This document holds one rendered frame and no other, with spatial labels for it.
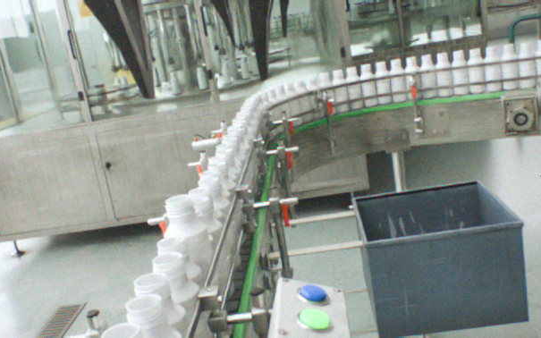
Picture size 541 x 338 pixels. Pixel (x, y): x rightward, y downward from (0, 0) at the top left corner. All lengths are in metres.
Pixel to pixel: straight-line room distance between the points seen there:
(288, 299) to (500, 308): 0.76
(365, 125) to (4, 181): 3.02
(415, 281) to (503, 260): 0.18
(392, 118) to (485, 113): 0.35
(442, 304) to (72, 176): 3.59
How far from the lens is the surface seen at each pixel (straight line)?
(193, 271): 0.81
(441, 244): 1.30
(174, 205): 0.84
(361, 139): 2.53
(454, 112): 2.53
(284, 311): 0.67
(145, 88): 0.34
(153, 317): 0.65
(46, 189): 4.72
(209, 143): 1.99
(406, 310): 1.35
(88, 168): 4.57
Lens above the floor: 1.42
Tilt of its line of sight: 14 degrees down
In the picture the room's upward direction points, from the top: 10 degrees counter-clockwise
